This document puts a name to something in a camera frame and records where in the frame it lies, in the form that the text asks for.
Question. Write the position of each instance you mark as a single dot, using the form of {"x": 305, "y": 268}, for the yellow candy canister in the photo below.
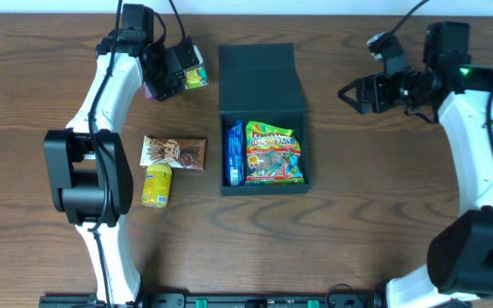
{"x": 157, "y": 185}

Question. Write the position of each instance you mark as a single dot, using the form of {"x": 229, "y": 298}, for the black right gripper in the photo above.
{"x": 369, "y": 91}

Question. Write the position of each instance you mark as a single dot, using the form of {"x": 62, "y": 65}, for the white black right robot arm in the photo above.
{"x": 459, "y": 264}

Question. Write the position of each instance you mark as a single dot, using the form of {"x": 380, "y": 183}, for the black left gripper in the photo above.
{"x": 182, "y": 65}

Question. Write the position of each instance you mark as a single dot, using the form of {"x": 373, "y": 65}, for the dark green flip-lid box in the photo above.
{"x": 259, "y": 82}

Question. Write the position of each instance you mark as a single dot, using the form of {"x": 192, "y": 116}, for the green gummy worms bag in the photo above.
{"x": 272, "y": 155}

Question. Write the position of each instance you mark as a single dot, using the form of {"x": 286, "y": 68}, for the blue cookie package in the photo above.
{"x": 233, "y": 155}

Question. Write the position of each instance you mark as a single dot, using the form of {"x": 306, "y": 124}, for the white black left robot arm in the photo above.
{"x": 89, "y": 175}

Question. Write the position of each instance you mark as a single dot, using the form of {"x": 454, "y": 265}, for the brown Pocky box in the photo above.
{"x": 177, "y": 153}

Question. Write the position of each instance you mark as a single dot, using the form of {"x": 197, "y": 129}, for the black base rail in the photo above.
{"x": 341, "y": 296}

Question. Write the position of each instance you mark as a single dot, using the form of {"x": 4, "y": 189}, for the yellow green Pretz box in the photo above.
{"x": 195, "y": 75}

